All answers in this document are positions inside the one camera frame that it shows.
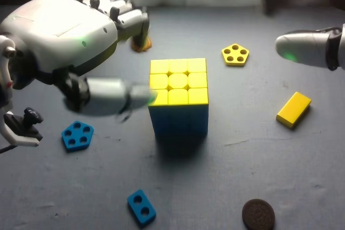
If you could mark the grey table cloth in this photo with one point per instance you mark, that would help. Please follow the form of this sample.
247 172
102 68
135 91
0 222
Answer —
205 181

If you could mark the yellow rectangular block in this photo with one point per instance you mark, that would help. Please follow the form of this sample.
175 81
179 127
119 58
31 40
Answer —
293 110

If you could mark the blue two-hole block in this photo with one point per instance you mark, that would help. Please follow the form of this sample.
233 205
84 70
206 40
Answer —
141 208

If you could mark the chocolate sandwich cookie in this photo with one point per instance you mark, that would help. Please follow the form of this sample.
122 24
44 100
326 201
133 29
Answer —
258 215

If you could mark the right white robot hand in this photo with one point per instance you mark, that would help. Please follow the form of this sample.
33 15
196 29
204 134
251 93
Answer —
304 48

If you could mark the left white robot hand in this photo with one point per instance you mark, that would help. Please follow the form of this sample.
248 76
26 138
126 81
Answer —
62 30

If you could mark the Rubik's cube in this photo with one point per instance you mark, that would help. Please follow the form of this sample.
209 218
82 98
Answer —
178 82

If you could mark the blue pentagon block with holes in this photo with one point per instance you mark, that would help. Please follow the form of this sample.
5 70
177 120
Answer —
76 136

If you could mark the orange swirl cookie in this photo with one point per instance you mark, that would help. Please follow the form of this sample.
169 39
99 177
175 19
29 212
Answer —
145 46

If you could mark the yellow pentagon block with holes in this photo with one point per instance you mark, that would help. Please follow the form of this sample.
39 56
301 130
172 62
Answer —
235 55

